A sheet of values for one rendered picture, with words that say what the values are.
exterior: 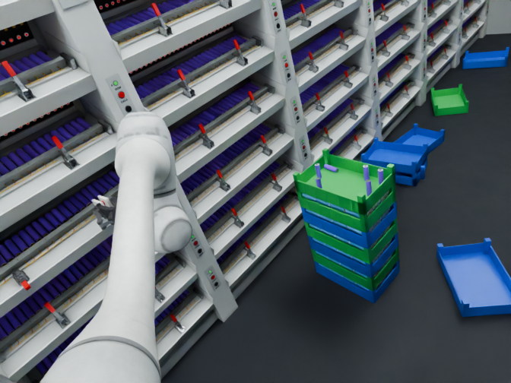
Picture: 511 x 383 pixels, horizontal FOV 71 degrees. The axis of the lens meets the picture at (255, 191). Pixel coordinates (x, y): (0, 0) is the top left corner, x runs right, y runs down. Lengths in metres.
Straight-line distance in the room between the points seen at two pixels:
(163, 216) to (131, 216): 0.19
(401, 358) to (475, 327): 0.29
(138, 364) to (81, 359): 0.04
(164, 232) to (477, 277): 1.31
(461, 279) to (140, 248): 1.39
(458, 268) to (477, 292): 0.13
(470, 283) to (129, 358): 1.48
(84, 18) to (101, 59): 0.10
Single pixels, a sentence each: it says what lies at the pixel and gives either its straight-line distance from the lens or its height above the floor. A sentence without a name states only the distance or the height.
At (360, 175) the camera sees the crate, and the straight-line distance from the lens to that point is 1.41.
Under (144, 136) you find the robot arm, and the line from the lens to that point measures 0.72.
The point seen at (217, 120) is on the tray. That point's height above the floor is 0.78.
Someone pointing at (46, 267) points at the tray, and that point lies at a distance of 1.15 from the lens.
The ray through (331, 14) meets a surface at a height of 0.93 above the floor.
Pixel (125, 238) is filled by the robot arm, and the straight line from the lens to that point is 0.53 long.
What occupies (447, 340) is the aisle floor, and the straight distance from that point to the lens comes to 1.53.
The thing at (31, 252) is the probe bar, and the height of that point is 0.78.
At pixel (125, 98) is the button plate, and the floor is 1.03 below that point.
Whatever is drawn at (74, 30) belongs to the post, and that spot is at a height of 1.23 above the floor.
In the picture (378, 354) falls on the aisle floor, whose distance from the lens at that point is 1.48.
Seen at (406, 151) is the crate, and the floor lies 0.09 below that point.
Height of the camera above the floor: 1.30
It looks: 34 degrees down
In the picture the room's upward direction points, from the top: 18 degrees counter-clockwise
